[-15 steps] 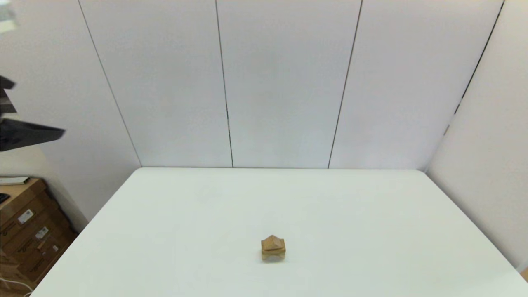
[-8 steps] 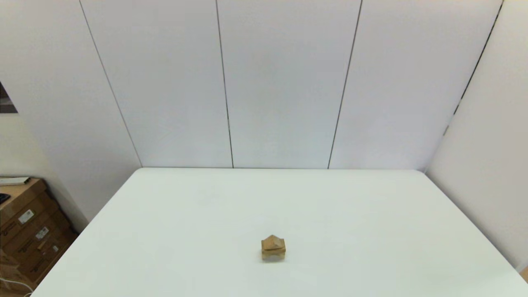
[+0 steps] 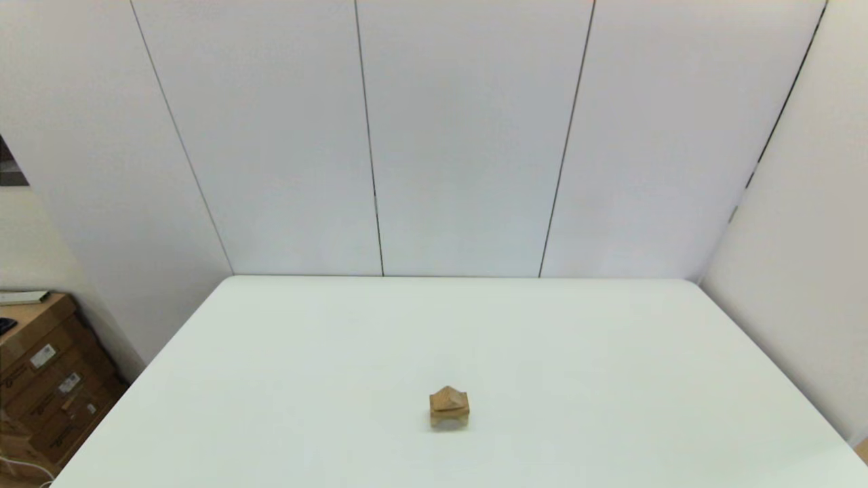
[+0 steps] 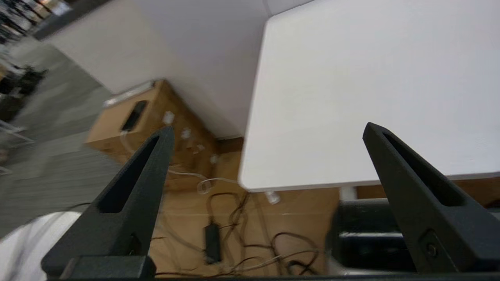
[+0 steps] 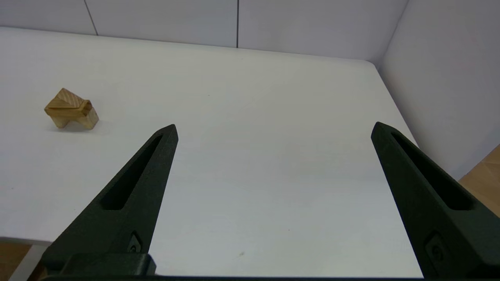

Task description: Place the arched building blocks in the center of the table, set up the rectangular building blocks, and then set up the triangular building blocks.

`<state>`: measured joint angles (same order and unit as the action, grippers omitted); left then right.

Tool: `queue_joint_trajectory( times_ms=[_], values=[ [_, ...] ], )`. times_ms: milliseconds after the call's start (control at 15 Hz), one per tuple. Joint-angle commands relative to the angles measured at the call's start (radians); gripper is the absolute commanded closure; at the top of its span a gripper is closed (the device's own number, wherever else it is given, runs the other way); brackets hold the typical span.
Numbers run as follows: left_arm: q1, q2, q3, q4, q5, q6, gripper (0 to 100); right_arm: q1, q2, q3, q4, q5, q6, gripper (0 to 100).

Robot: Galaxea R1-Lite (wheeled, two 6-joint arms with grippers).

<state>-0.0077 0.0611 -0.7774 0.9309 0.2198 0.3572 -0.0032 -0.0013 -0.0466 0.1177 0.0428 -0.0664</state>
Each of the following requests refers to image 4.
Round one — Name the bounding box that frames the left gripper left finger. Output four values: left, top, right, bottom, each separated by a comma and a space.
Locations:
41, 126, 175, 278

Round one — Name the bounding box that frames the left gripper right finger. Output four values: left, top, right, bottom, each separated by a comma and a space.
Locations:
362, 122, 500, 274

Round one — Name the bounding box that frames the black power adapter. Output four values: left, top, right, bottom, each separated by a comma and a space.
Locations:
204, 223, 222, 265

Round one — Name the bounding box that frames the black handheld device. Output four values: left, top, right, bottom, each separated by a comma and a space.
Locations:
121, 100, 148, 132

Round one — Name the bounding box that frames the white flat strip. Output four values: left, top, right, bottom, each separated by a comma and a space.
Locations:
104, 80, 155, 108

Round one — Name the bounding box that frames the black office chair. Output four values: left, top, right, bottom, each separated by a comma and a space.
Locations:
0, 66, 48, 121

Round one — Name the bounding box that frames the white cable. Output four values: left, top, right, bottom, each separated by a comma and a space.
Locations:
120, 131, 239, 196

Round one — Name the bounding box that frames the metal frame rack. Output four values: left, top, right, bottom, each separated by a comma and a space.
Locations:
0, 120, 35, 174

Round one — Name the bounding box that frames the grey floor cable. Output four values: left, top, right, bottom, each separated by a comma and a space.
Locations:
219, 252, 315, 274

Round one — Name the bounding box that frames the dark tangled floor cable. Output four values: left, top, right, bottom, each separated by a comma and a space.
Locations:
150, 191, 320, 277

